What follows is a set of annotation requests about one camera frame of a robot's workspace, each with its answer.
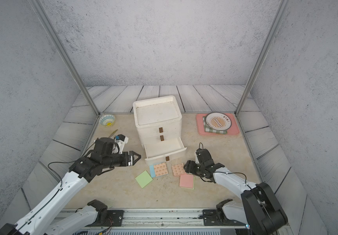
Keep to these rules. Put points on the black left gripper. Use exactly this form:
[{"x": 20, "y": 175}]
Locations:
[{"x": 131, "y": 160}]

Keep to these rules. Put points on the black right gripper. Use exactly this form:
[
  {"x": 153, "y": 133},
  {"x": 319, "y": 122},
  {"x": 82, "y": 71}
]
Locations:
[{"x": 190, "y": 167}]

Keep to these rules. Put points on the pink sticky note pad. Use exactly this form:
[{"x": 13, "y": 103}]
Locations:
[{"x": 186, "y": 181}]

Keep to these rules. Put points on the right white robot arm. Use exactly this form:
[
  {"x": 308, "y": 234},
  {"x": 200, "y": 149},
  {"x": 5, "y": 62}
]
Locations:
[{"x": 260, "y": 210}]

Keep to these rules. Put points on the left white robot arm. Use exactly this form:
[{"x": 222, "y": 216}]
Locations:
[{"x": 39, "y": 221}]

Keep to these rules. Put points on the blue sticky note pad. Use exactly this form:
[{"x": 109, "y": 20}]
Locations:
[{"x": 152, "y": 171}]

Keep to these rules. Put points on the green sticky note pad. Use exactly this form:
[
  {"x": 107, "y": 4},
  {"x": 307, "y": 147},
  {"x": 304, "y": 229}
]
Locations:
[{"x": 143, "y": 179}]

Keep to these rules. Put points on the orange patterned sticky pad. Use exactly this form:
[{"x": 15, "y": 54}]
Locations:
[{"x": 160, "y": 169}]

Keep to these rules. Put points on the white three-drawer cabinet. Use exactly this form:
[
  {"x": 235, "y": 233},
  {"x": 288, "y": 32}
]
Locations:
[{"x": 157, "y": 119}]

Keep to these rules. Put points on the silver table knife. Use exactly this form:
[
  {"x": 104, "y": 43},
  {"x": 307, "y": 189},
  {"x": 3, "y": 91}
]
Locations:
[{"x": 113, "y": 133}]

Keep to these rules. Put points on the green checkered cloth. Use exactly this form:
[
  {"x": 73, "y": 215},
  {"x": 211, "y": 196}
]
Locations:
[{"x": 208, "y": 129}]

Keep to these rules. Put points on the yellow blue patterned bowl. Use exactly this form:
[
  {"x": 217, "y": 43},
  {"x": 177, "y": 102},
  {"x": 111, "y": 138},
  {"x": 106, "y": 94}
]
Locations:
[{"x": 107, "y": 120}]

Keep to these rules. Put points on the orange patterned plate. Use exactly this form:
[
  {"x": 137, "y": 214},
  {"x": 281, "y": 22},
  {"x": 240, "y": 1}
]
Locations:
[{"x": 219, "y": 121}]

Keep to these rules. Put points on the pink tray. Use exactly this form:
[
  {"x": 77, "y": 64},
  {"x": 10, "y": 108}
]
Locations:
[{"x": 234, "y": 130}]

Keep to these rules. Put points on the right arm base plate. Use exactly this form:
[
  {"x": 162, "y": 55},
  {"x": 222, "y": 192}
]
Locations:
[{"x": 213, "y": 217}]

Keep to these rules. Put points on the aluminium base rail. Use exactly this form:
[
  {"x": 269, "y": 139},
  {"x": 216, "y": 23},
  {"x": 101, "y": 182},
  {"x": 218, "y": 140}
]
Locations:
[{"x": 164, "y": 222}]

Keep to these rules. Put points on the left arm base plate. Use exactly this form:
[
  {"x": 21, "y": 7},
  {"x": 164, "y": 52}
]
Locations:
[{"x": 113, "y": 218}]

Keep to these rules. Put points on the left aluminium frame post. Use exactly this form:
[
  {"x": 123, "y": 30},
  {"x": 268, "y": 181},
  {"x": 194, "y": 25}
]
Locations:
[{"x": 45, "y": 21}]

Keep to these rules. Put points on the aluminium frame post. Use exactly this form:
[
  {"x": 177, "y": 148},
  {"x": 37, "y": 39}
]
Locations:
[
  {"x": 45, "y": 21},
  {"x": 263, "y": 53}
]

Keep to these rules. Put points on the right aluminium frame post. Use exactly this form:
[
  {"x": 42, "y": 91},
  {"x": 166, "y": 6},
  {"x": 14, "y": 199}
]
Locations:
[{"x": 263, "y": 53}]

